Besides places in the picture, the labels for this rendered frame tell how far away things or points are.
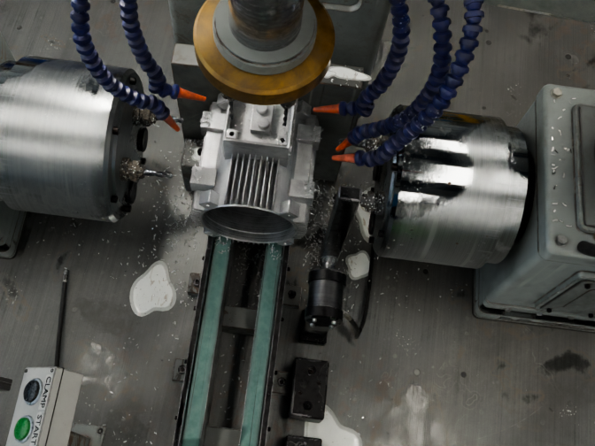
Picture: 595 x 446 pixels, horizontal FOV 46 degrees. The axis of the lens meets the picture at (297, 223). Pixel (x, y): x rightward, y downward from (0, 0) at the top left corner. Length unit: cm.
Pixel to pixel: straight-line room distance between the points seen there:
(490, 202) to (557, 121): 17
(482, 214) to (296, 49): 38
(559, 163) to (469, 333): 40
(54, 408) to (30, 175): 34
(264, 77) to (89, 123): 30
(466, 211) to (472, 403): 42
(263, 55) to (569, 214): 50
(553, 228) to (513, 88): 60
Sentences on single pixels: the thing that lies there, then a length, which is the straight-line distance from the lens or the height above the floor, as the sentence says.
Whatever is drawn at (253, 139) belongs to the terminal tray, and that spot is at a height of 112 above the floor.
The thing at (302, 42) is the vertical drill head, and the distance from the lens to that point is 89.
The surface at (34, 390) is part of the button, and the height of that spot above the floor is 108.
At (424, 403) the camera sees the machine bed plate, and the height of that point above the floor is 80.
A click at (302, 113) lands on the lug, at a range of 115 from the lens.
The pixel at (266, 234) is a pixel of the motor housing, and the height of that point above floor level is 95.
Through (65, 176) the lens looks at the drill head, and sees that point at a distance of 109.
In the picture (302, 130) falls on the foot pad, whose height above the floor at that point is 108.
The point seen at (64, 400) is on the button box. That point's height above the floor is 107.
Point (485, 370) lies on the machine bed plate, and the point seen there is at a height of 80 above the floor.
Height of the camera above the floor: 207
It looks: 68 degrees down
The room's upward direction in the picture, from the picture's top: 10 degrees clockwise
